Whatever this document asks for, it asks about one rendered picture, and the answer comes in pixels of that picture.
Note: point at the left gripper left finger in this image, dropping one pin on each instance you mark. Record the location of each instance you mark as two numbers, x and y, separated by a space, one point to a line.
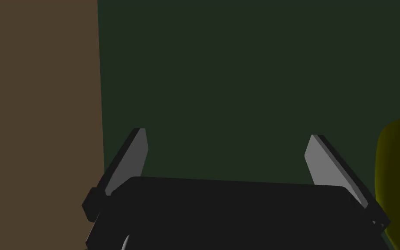
127 164

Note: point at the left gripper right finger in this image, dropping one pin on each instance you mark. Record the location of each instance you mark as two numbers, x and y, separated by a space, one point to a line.
328 166

